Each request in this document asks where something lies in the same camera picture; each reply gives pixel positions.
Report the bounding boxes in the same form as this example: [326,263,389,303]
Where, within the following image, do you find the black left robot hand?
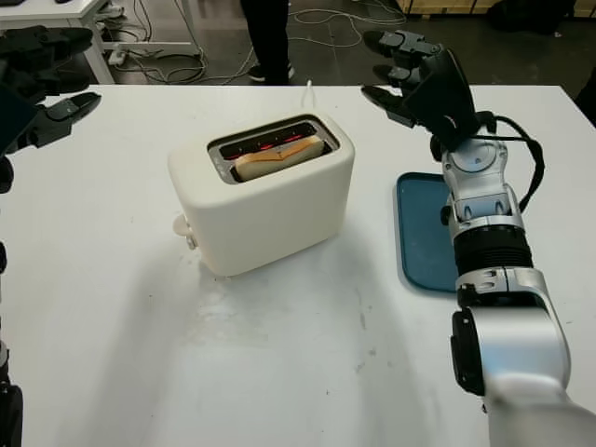
[0,25,102,151]

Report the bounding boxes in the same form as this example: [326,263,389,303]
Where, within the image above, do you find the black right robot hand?
[361,30,481,151]

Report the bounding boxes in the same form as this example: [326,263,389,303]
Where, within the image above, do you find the white bread toast slice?
[234,136,326,183]

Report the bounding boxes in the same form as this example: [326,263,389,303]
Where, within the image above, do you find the standing person black trousers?
[239,0,297,84]

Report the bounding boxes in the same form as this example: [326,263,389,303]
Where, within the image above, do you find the cream white toaster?
[167,113,358,280]

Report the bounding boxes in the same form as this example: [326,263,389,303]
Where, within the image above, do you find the white desk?
[0,0,201,85]

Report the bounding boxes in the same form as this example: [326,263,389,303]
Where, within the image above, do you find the blue plastic tray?
[395,171,460,293]

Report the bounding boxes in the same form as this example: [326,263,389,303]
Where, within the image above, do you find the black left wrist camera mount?
[0,81,38,157]

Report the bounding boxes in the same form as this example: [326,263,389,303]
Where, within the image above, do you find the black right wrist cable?
[479,111,546,213]

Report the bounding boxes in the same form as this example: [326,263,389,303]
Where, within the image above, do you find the white floor cable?
[288,7,406,47]

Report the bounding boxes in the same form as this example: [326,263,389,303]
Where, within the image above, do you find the tangled floor cable bundle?
[111,0,262,85]

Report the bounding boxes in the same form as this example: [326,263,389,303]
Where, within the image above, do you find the white toaster power cord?
[300,79,318,111]

